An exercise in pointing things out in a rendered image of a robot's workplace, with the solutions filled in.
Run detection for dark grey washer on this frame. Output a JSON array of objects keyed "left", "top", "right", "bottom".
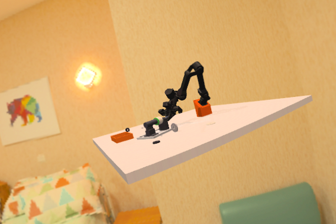
[{"left": 171, "top": 123, "right": 178, "bottom": 132}]

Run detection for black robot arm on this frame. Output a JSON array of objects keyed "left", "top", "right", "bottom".
[{"left": 163, "top": 61, "right": 210, "bottom": 109}]

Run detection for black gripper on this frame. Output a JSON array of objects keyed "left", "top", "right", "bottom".
[{"left": 158, "top": 101, "right": 183, "bottom": 121}]

